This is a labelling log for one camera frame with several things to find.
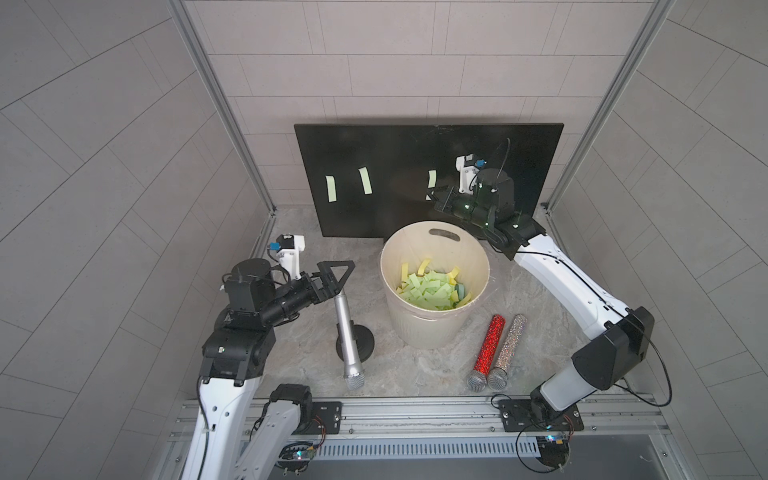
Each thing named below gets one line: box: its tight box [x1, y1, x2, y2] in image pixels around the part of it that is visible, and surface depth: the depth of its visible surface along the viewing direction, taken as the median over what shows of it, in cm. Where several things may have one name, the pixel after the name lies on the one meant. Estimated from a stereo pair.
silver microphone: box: [334, 289, 365, 391], surface depth 68 cm
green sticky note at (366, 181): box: [358, 167, 373, 195], surface depth 75 cm
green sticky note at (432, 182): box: [425, 170, 437, 201], surface depth 73 cm
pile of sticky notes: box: [396, 258, 473, 310], surface depth 85 cm
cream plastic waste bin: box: [380, 220, 491, 349], surface depth 80 cm
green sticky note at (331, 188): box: [325, 175, 338, 203], surface depth 75 cm
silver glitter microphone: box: [487, 314, 527, 391], surface depth 80 cm
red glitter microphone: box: [468, 314, 506, 392], surface depth 80 cm
